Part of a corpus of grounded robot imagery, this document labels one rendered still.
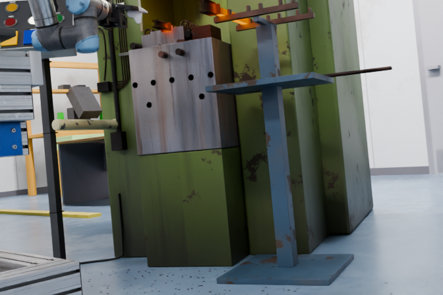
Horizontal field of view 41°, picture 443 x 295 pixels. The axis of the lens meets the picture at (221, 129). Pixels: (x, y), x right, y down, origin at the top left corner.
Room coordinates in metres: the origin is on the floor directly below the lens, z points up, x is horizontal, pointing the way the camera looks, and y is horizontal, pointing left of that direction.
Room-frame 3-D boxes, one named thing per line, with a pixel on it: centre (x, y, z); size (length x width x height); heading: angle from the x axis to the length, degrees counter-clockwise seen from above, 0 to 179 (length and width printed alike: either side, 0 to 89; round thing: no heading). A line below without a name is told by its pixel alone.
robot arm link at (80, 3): (1.89, 0.41, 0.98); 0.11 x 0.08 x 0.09; 159
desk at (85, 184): (5.95, 1.09, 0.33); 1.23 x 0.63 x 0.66; 47
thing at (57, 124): (2.50, 0.57, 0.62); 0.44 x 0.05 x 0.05; 159
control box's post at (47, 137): (2.59, 0.76, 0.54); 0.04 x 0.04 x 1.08; 69
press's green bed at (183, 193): (2.65, 0.08, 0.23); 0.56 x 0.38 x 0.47; 159
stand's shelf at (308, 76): (2.16, -0.20, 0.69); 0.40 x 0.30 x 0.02; 66
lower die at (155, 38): (2.66, 0.14, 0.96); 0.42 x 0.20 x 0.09; 159
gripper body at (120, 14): (2.04, 0.35, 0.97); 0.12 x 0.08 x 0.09; 159
